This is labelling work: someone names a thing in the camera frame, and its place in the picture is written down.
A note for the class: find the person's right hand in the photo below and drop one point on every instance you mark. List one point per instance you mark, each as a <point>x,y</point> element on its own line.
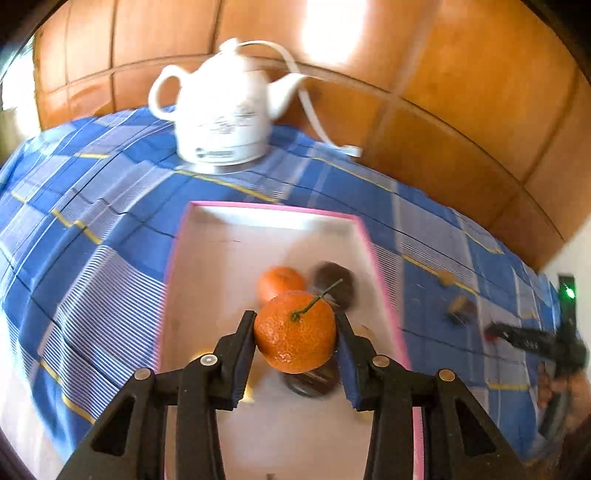
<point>545,387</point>

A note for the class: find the white box with pink rim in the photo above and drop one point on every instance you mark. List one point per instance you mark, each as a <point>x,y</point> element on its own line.
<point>221,277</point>

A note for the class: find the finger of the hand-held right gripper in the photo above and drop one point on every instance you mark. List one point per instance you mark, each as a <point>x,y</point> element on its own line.
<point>521,336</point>

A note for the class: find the white ceramic electric kettle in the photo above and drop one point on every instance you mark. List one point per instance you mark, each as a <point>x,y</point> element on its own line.
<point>221,106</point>

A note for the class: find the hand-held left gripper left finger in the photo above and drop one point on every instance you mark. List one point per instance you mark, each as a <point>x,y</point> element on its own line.
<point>242,367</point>

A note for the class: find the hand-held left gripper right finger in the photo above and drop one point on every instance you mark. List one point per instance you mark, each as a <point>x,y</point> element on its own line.
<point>348,374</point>

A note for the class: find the wooden wardrobe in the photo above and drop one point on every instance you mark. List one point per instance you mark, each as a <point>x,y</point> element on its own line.
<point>415,92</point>

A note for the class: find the small dark rotten fruit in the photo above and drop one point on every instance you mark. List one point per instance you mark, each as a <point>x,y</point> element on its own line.
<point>309,384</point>

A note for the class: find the large dark rotten fruit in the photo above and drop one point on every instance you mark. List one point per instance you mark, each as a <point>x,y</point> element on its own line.
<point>332,277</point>

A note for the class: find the blue plaid cloth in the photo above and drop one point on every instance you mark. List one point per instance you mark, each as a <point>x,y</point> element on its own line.
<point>92,230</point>

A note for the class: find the large smooth orange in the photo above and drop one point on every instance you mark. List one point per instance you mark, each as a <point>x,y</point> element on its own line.
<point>277,284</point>

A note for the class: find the mandarin with green stem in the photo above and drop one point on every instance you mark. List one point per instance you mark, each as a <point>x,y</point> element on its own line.
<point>295,332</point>

